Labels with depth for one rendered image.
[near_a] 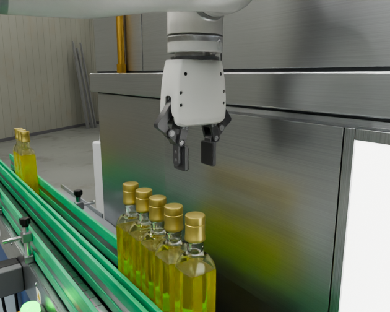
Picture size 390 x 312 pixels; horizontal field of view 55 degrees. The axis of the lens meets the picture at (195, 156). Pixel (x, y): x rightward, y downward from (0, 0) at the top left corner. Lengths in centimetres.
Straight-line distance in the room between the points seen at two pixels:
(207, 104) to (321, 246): 28
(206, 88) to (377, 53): 24
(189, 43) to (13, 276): 93
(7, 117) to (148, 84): 918
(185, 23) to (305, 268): 42
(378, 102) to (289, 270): 31
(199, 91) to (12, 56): 976
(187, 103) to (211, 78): 6
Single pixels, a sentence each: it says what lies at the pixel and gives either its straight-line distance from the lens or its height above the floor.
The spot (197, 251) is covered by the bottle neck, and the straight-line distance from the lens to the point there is 65.
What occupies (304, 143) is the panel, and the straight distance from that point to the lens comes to 60.
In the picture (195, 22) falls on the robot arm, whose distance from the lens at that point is 55.
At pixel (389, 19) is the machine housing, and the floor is 163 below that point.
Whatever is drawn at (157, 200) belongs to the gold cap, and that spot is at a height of 133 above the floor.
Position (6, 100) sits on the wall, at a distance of 1007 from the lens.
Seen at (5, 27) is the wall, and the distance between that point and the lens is 1023.
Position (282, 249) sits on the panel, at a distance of 67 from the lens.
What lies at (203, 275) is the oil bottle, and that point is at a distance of 65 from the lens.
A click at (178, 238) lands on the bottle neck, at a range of 69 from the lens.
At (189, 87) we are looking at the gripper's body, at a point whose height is 154.
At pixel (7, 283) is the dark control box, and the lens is 128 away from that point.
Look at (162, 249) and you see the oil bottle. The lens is 70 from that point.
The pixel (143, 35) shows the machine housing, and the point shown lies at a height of 166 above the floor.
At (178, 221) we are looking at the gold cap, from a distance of 67.
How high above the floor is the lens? 156
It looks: 12 degrees down
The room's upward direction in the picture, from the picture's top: straight up
